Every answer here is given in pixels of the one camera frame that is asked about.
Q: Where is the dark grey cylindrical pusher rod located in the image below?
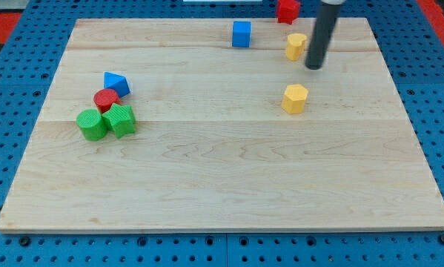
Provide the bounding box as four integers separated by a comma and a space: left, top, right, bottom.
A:
305, 0, 344, 70

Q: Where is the blue cube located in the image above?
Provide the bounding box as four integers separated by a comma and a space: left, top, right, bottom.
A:
232, 21, 251, 47

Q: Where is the light wooden board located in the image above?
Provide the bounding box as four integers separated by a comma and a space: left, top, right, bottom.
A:
0, 18, 444, 234

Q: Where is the yellow hexagon block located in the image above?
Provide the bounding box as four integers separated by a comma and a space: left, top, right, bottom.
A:
281, 84, 309, 114

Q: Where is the yellow heart block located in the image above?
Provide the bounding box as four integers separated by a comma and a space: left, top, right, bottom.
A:
285, 33, 307, 61

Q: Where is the red cylinder block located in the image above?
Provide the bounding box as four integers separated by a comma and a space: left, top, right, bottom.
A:
93, 88, 121, 113

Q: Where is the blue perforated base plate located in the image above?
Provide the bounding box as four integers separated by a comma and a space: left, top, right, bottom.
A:
0, 0, 444, 266

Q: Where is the blue triangular prism block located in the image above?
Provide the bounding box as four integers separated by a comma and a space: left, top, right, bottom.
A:
103, 72, 130, 98

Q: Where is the green cylinder block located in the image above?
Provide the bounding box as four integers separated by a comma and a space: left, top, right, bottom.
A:
76, 109, 107, 142

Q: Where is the green star block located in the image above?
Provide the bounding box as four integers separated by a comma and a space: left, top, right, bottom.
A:
102, 103, 136, 139

